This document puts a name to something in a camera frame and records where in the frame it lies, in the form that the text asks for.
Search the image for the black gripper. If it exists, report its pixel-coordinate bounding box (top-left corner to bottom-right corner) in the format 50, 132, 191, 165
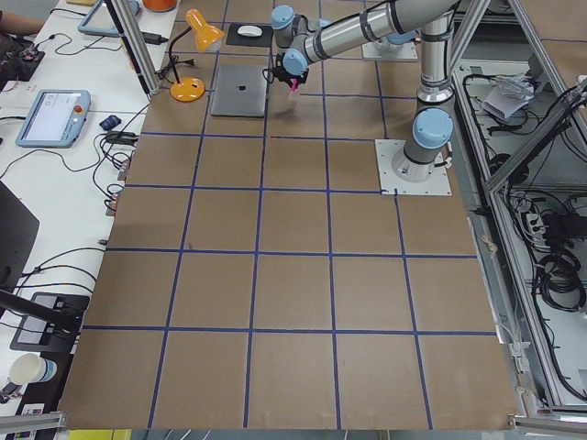
280, 67, 308, 85

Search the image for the pink marker pen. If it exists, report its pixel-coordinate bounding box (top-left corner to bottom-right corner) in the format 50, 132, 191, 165
290, 79, 298, 96

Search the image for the white computer mouse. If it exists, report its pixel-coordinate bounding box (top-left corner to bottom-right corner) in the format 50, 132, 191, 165
237, 25, 263, 39

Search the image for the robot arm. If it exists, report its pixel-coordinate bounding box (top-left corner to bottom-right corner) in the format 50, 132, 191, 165
271, 5, 330, 50
271, 0, 458, 182

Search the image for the black mousepad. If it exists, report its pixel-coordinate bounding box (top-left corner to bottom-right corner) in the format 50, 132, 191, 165
226, 23, 272, 48

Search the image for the silver laptop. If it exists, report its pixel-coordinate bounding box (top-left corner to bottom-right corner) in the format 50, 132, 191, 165
211, 64, 267, 117

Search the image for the orange desk lamp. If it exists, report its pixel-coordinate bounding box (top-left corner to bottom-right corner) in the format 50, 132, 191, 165
167, 9, 227, 103

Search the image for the blue teach pendant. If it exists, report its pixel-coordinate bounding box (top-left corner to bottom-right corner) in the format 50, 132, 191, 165
16, 89, 92, 149
77, 1, 119, 38

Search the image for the person at desk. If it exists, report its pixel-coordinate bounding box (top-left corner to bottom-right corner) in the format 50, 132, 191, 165
1, 11, 45, 89

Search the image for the white paper cup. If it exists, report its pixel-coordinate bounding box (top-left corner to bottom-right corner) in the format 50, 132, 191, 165
8, 353, 58, 385

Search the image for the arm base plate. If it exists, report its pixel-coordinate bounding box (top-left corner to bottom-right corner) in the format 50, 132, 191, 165
374, 139, 452, 196
361, 41, 418, 62

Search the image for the aluminium frame post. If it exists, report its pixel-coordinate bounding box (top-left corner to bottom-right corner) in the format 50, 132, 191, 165
105, 0, 160, 96

